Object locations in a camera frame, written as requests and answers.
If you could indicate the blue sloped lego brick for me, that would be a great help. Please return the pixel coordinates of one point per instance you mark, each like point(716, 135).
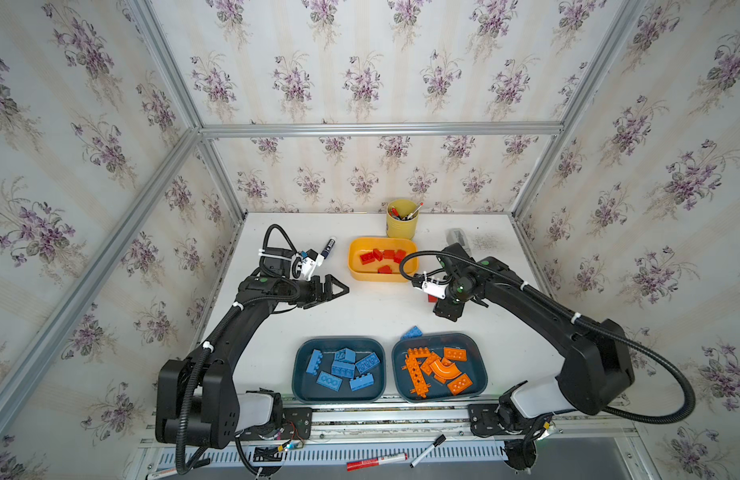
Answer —
point(345, 355)

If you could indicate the right teal plastic bin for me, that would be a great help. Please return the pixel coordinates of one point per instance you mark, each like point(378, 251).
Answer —
point(474, 367)

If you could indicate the red marker pen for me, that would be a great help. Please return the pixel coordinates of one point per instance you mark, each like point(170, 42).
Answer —
point(378, 461)

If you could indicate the orange lego top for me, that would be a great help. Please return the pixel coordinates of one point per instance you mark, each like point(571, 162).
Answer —
point(460, 384)

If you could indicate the red lego brick small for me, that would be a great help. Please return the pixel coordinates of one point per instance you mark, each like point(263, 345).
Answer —
point(399, 256)

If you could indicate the orange lego brick pair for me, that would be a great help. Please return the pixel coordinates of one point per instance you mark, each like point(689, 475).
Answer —
point(455, 354)

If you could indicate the teal plastic bin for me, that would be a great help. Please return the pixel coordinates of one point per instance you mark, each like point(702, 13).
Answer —
point(305, 387)
point(474, 367)

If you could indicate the yellow plastic bin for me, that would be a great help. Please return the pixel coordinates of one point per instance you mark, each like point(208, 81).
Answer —
point(369, 272)

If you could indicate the yellow pen cup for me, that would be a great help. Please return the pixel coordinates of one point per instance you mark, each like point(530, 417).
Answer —
point(401, 218)

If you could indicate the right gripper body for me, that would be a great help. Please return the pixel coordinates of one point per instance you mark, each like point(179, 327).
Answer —
point(451, 303)

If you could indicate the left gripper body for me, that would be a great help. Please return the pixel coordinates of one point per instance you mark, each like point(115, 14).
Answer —
point(316, 291)

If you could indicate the long orange lego plate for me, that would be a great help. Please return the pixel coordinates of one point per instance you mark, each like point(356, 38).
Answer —
point(420, 386)

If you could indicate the blue long lego brick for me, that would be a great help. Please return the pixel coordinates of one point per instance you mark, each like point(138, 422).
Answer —
point(343, 370)

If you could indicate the left teal plastic bin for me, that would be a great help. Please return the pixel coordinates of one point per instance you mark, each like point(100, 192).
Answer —
point(305, 387)

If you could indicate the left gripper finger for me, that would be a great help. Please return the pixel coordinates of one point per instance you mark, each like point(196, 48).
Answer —
point(335, 287)
point(335, 299)

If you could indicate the black white marker pen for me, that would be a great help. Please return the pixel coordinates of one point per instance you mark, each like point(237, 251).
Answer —
point(428, 450)

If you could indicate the grey stapler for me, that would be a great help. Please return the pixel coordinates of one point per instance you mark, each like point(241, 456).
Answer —
point(457, 236)

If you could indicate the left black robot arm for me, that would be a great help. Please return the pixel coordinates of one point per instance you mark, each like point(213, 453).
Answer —
point(197, 401)

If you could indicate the large blue lego block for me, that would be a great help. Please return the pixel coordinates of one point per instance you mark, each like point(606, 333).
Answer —
point(367, 363)

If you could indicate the black marker at left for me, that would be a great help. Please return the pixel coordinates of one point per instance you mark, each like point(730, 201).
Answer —
point(163, 474)

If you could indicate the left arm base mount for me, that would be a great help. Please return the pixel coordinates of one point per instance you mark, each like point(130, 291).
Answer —
point(280, 423)

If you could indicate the orange curved lego piece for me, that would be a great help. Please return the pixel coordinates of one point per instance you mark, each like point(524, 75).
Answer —
point(445, 372)

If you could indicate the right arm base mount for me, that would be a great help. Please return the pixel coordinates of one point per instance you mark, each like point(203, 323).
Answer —
point(504, 417)

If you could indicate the blue glue stick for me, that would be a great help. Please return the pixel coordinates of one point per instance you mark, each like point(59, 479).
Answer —
point(328, 247)

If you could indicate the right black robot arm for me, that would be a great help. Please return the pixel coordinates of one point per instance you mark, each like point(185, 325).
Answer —
point(597, 366)

